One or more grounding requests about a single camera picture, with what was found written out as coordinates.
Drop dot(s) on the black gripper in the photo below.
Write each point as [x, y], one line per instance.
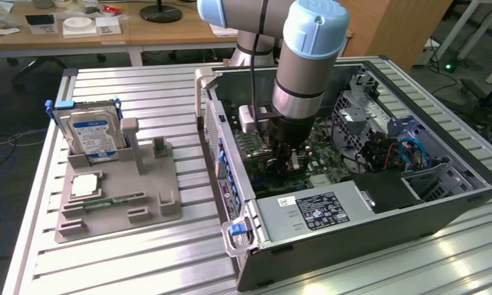
[290, 132]

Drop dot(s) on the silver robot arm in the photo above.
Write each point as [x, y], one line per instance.
[306, 77]

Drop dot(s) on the green motherboard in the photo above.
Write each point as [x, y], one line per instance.
[324, 153]

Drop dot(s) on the grey drive cage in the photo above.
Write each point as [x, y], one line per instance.
[356, 116]

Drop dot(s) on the silver chipset heatsink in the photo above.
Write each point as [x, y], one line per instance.
[320, 180]

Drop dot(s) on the black plastic connector block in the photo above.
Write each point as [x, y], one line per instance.
[374, 155]

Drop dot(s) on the beige case latch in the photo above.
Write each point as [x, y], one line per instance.
[202, 78]

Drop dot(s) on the silver power supply unit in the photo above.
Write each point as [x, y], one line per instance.
[282, 221]

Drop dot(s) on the white paper stack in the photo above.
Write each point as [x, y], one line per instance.
[222, 30]

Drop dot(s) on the grey disk bay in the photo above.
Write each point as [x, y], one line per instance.
[434, 181]

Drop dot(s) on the grey case latch blue tab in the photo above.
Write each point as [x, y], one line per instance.
[233, 242]

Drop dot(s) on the black open PC case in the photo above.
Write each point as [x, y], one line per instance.
[393, 233]

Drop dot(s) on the wooden cabinet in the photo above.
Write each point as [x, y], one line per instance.
[393, 30]

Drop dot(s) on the green lit device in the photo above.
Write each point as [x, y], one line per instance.
[448, 66]

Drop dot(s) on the hard disk blue label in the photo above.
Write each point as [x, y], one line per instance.
[89, 138]

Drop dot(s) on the black floor stand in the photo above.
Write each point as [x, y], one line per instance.
[488, 98]

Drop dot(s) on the black lamp base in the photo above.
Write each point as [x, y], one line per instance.
[161, 15]

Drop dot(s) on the green RAM stick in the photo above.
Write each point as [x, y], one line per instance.
[110, 202]

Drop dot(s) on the grey parts rack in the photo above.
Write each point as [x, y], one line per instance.
[114, 221]

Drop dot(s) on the silver CPU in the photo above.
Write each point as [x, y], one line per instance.
[85, 186]

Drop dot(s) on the small white box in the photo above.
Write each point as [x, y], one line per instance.
[106, 26]

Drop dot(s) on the red packet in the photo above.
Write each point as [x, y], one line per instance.
[110, 9]

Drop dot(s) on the white round container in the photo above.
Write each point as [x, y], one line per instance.
[78, 27]

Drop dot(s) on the black office chair base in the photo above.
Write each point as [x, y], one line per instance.
[31, 67]

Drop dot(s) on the white box black top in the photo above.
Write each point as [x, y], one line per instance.
[39, 24]

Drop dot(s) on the wooden desk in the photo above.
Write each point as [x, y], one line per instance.
[23, 43]

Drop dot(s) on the grey cup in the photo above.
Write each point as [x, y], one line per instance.
[43, 3]

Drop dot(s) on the white paper card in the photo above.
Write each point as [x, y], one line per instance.
[3, 31]

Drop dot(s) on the white paper sheets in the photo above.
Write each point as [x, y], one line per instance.
[0, 9]

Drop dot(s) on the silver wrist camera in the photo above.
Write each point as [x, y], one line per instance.
[249, 120]

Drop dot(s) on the blue slot bracket tabs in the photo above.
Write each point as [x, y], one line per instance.
[226, 172]

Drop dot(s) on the white desk frame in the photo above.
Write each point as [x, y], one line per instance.
[466, 27]

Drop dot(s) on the blue disk carrier frame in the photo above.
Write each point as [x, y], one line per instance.
[49, 110]

